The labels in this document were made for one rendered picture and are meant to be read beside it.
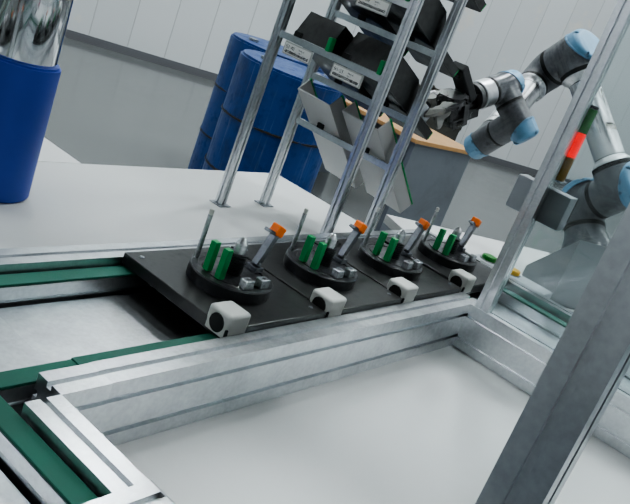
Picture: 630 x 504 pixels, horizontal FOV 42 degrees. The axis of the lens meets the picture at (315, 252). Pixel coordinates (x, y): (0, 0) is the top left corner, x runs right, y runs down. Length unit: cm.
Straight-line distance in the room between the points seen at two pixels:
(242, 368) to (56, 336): 25
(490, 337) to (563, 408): 106
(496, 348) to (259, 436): 69
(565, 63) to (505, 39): 817
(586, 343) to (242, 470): 58
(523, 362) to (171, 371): 85
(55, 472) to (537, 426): 46
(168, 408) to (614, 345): 63
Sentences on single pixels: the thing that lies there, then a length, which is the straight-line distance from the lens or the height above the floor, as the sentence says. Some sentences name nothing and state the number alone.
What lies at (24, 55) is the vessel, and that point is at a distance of 159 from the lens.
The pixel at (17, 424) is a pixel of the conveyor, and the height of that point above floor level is 95.
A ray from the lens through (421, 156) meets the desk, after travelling 551.
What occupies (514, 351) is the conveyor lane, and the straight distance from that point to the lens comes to 169.
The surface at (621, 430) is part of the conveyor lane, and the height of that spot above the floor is 90.
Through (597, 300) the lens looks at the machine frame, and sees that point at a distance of 63.
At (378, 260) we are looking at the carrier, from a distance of 164.
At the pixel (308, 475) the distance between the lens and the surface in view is 113.
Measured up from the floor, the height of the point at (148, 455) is 86.
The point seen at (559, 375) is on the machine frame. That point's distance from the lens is 64.
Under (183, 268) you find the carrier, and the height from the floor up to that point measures 97.
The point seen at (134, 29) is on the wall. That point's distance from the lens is 887.
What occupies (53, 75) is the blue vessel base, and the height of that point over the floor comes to 112.
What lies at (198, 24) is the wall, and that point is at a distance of 900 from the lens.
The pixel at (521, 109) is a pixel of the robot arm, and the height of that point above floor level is 133.
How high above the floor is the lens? 146
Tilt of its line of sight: 18 degrees down
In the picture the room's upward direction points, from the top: 21 degrees clockwise
